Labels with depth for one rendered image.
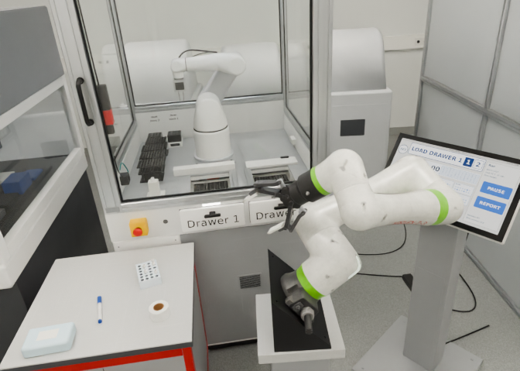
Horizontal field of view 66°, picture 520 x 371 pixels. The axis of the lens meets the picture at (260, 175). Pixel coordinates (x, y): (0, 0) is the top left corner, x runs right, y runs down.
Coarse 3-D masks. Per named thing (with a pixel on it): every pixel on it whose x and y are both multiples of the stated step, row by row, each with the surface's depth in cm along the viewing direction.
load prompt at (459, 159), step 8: (416, 144) 170; (408, 152) 171; (416, 152) 169; (424, 152) 167; (432, 152) 165; (440, 152) 163; (448, 152) 161; (440, 160) 162; (448, 160) 160; (456, 160) 158; (464, 160) 156; (472, 160) 155; (480, 160) 153; (472, 168) 154; (480, 168) 152
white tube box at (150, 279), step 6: (138, 264) 168; (150, 264) 167; (156, 264) 167; (138, 270) 164; (150, 270) 164; (138, 276) 160; (144, 276) 161; (150, 276) 160; (156, 276) 161; (144, 282) 158; (150, 282) 159; (156, 282) 160; (144, 288) 159
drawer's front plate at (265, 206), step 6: (276, 198) 185; (252, 204) 183; (258, 204) 183; (264, 204) 183; (270, 204) 184; (276, 204) 184; (252, 210) 184; (258, 210) 184; (264, 210) 185; (270, 210) 185; (276, 210) 185; (282, 210) 186; (252, 216) 185; (258, 216) 186; (264, 216) 186; (276, 216) 187; (282, 216) 187; (252, 222) 187; (258, 222) 187
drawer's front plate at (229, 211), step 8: (192, 208) 181; (200, 208) 180; (208, 208) 180; (216, 208) 181; (224, 208) 181; (232, 208) 182; (240, 208) 183; (184, 216) 180; (192, 216) 181; (200, 216) 181; (224, 216) 183; (232, 216) 184; (240, 216) 184; (184, 224) 182; (192, 224) 183; (200, 224) 183; (208, 224) 184; (216, 224) 184; (224, 224) 185; (232, 224) 185; (240, 224) 186
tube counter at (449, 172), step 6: (432, 168) 163; (438, 168) 161; (444, 168) 160; (450, 168) 159; (456, 168) 157; (438, 174) 161; (444, 174) 159; (450, 174) 158; (456, 174) 157; (462, 174) 155; (468, 174) 154; (474, 174) 153; (480, 174) 151; (462, 180) 154; (468, 180) 153; (474, 180) 152
